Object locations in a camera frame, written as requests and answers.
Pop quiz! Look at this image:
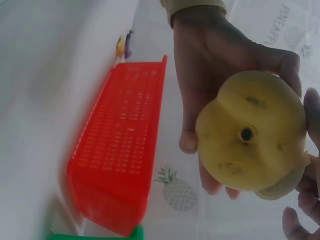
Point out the person's left hand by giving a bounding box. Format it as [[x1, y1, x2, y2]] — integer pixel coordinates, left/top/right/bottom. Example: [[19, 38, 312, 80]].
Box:
[[171, 11, 303, 201]]

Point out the person's right hand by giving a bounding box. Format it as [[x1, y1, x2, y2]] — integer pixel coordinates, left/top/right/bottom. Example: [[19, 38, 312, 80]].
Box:
[[281, 86, 320, 240]]

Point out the yellow toy apple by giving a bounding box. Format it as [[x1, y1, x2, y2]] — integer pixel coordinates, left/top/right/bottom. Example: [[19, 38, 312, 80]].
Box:
[[194, 69, 312, 202]]

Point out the person's left forearm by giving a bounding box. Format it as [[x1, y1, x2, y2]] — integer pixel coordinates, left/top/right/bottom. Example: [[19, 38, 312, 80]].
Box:
[[159, 0, 229, 28]]

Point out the red plastic basket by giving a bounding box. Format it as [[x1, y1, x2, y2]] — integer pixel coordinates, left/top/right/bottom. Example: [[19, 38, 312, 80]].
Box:
[[65, 54, 168, 237]]

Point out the small yellow and purple object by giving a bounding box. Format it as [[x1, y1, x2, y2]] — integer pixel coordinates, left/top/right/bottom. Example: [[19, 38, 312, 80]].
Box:
[[115, 29, 135, 60]]

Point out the green plastic basket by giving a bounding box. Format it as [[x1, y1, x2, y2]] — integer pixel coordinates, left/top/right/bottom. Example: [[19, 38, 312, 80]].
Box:
[[45, 224, 146, 240]]

